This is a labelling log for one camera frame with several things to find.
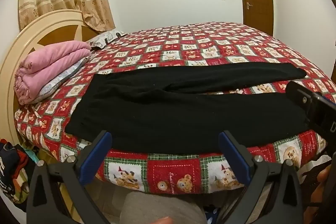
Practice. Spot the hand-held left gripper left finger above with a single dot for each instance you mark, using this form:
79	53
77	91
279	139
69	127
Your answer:
95	158

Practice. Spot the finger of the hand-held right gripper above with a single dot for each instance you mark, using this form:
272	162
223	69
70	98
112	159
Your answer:
298	95

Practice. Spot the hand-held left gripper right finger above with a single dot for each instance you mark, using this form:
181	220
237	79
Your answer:
233	158

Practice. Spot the black pants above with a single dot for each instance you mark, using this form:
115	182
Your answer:
157	114

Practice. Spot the person's right hand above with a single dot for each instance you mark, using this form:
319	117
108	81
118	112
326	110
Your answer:
324	192

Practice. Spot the person's grey trouser leg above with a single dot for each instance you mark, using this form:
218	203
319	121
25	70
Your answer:
162	205

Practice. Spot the pile of colourful clothes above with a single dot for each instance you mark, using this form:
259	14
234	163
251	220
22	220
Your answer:
13	169

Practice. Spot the grey folded quilt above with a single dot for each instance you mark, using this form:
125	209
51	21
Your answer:
61	79

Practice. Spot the pink folded blanket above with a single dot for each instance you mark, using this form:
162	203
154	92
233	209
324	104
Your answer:
50	61

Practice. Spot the grey printed pillow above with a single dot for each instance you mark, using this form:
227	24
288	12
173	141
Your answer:
105	37

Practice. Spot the red printed bear bedspread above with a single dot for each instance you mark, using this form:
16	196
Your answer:
183	40

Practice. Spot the cream wooden headboard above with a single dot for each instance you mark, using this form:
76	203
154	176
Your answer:
15	43

